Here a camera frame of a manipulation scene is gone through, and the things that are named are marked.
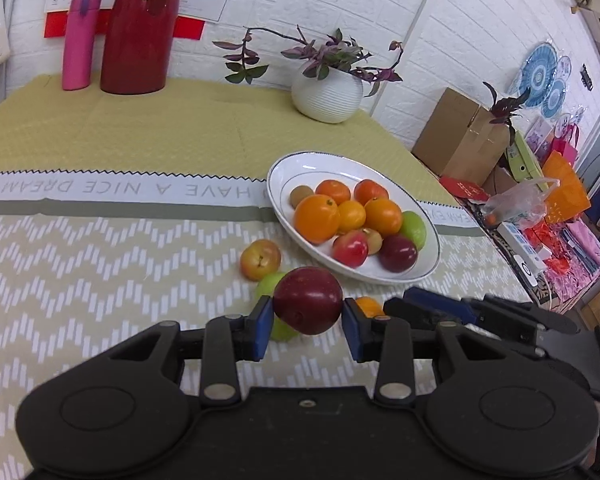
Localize small orange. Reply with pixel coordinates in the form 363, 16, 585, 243
337, 200, 367, 235
355, 296, 386, 319

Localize medium orange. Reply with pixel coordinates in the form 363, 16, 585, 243
364, 198, 403, 237

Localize orange bag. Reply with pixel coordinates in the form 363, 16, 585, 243
542, 151, 592, 226

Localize green apple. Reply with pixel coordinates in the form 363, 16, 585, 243
399, 211, 427, 252
255, 272, 301, 342

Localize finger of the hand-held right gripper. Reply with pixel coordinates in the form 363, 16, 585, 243
383, 297, 461, 332
404, 286, 579, 335

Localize white power strip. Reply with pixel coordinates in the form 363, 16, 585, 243
497, 221, 546, 288

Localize red envelope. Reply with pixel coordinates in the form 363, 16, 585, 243
439, 176, 490, 202

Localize chevron pattern tablecloth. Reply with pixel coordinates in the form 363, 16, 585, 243
0, 74, 546, 461

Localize white plate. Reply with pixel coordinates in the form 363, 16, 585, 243
266, 150, 441, 286

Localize green box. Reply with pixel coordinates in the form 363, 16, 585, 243
507, 130, 541, 183

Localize red thermos jug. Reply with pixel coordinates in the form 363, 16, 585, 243
100, 0, 182, 95

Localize pink bottle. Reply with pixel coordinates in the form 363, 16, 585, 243
62, 0, 102, 91

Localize dark red plum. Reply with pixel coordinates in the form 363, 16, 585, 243
273, 267, 344, 336
378, 234, 419, 273

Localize large cardboard box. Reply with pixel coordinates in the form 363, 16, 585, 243
412, 87, 511, 186

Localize dark purple plant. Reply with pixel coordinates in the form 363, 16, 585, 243
482, 81, 531, 126

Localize pink cloth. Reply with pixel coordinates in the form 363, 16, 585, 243
562, 220, 600, 273

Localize clear plastic bag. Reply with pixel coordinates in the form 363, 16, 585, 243
480, 177, 561, 226

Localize large orange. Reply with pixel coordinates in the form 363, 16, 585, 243
294, 194, 341, 243

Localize blue decorative wall plates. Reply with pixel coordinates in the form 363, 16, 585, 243
521, 41, 558, 108

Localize pink gift bag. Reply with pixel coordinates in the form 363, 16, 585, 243
552, 122, 581, 161

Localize small blue patterned fan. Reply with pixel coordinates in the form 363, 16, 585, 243
540, 55, 573, 118

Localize deep orange tangerine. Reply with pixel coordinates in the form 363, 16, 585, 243
353, 179, 390, 206
315, 179, 352, 206

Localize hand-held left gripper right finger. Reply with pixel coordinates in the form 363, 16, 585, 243
342, 298, 546, 407

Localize purple plant in white pot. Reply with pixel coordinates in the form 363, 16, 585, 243
212, 25, 405, 124

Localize red paper decorations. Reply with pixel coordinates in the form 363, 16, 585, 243
522, 222, 566, 271

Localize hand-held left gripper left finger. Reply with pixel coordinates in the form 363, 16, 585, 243
87, 296, 276, 407

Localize red yellow apple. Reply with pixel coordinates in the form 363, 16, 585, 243
240, 239, 282, 281

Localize small brown cardboard box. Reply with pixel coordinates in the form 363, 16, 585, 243
484, 166, 516, 196

